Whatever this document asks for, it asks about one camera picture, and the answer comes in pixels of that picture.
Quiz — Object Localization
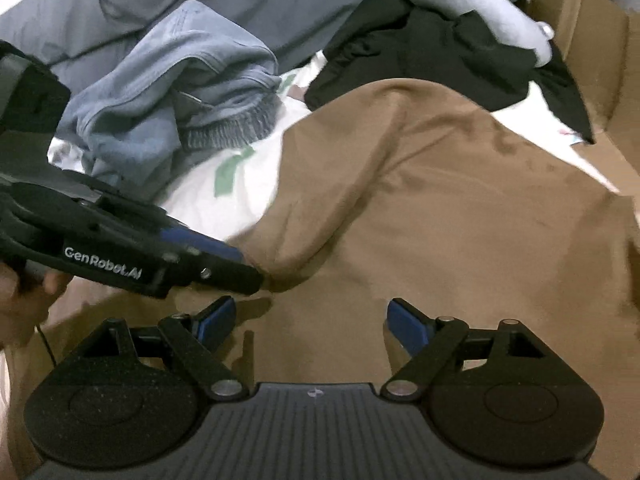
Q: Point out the brown cardboard box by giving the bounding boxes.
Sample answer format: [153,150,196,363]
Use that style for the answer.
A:
[497,0,640,196]

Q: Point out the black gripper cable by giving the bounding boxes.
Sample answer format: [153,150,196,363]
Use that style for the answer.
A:
[34,324,57,361]

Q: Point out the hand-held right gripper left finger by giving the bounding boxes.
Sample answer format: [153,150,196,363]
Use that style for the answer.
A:
[80,296,251,402]

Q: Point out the light blue jeans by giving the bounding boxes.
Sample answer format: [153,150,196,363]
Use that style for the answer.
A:
[54,0,285,188]

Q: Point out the brown printed t-shirt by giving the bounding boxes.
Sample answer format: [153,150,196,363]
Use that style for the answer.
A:
[45,79,640,391]

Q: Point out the person's left hand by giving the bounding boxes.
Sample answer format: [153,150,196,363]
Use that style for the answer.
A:
[0,259,75,348]

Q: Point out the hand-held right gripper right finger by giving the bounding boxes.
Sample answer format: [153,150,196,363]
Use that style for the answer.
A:
[381,297,548,402]

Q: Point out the grey neck pillow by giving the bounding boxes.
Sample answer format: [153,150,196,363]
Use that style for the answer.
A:
[391,0,557,68]

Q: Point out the black garment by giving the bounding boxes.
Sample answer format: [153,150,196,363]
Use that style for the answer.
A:
[304,0,596,145]

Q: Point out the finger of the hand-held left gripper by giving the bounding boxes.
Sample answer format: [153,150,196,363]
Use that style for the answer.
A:
[160,217,246,266]
[165,245,265,296]

